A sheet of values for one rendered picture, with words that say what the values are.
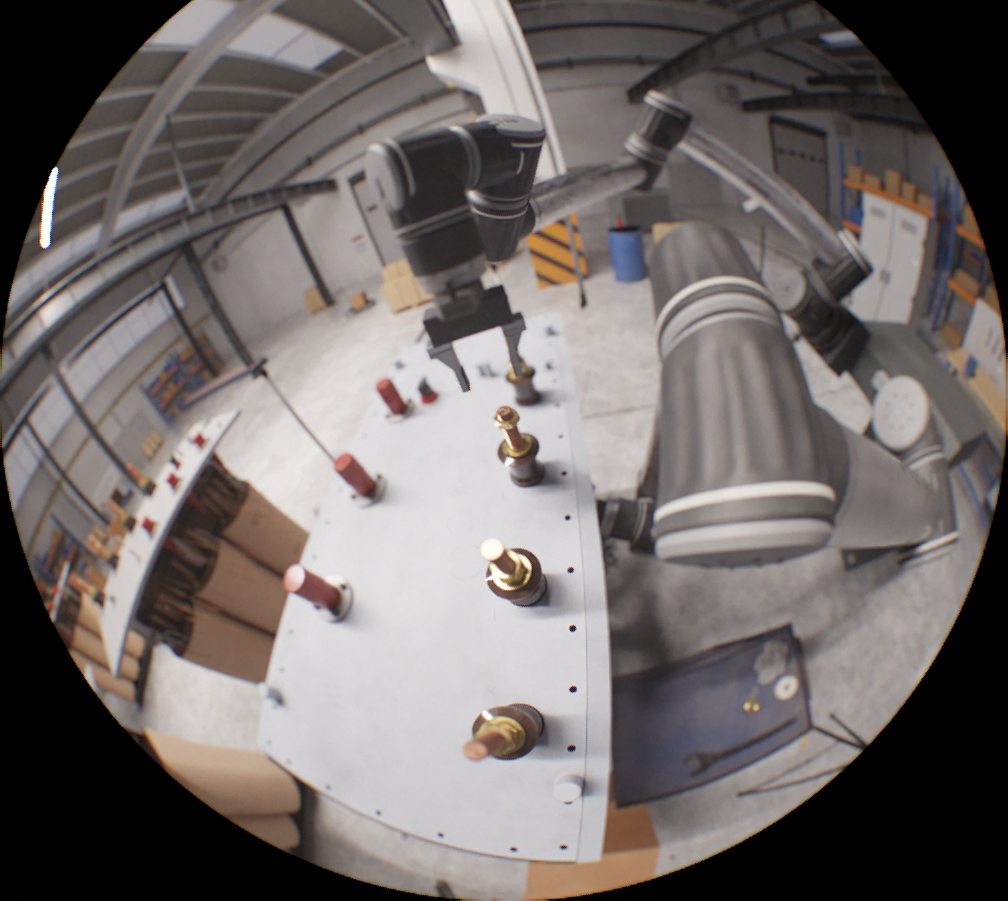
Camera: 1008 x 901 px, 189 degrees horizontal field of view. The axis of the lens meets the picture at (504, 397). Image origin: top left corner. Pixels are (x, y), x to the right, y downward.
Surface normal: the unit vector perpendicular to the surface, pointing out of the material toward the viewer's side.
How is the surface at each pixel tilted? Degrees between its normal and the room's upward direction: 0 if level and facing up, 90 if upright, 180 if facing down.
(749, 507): 24
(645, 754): 0
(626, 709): 0
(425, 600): 0
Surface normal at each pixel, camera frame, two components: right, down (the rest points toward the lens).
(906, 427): -0.95, -0.31
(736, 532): -0.72, -0.52
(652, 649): -0.27, -0.74
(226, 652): 0.96, -0.17
